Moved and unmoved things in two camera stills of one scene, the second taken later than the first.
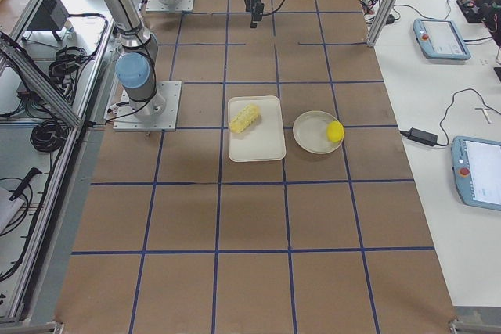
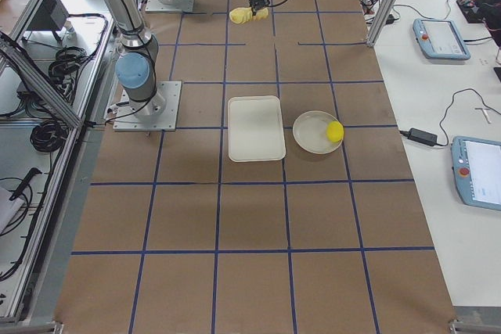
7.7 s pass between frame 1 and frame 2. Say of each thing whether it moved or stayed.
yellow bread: moved
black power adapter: stayed
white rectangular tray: stayed
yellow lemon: stayed
